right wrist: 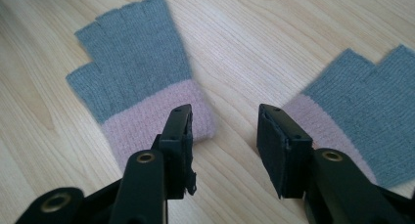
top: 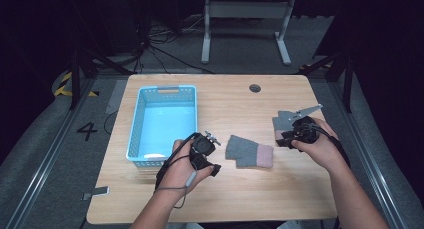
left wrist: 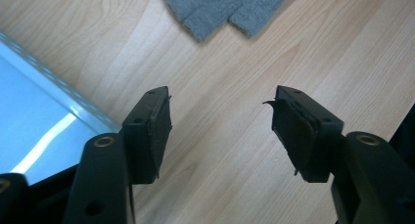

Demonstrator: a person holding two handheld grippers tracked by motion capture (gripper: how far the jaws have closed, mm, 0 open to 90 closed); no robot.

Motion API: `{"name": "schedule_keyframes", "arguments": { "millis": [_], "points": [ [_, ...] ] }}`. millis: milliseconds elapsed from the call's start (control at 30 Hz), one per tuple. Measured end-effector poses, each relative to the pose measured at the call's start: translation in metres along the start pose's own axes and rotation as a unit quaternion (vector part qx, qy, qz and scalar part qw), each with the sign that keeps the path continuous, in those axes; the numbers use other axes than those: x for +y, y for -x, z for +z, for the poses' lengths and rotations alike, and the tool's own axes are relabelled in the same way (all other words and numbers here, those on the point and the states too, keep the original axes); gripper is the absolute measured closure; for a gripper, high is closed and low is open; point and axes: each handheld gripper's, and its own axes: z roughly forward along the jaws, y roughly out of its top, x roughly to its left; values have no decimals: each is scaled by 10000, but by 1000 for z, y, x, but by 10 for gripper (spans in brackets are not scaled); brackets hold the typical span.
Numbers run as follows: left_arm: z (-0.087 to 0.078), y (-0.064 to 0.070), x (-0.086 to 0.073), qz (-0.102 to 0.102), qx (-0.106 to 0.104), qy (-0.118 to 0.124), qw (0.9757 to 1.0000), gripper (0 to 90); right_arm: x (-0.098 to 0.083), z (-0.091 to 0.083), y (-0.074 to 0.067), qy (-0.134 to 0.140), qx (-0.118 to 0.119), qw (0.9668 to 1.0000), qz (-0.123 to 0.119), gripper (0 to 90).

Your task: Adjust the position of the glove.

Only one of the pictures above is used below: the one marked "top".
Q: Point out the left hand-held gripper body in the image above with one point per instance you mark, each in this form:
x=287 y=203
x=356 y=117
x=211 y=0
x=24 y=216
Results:
x=201 y=145

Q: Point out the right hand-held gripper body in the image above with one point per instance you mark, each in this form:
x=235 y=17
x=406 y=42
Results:
x=305 y=130

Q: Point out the gray glove with pink cuff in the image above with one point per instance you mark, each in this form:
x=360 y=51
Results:
x=246 y=150
x=281 y=122

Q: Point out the light blue plastic basket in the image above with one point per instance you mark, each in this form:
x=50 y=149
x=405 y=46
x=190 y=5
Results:
x=166 y=122

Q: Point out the person's right hand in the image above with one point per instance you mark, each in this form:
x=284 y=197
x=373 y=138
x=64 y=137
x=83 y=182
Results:
x=325 y=149

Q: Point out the person's left hand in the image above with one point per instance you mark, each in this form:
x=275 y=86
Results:
x=178 y=174

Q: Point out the black metal stand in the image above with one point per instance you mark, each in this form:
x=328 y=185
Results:
x=76 y=79
x=346 y=75

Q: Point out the gray tape piece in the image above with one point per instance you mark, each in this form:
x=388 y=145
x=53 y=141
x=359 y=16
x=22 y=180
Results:
x=98 y=191

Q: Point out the yellow and black floor tape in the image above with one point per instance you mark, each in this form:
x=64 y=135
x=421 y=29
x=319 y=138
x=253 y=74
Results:
x=63 y=87

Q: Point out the white metal desk frame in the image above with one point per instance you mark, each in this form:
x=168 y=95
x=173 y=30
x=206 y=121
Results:
x=246 y=9

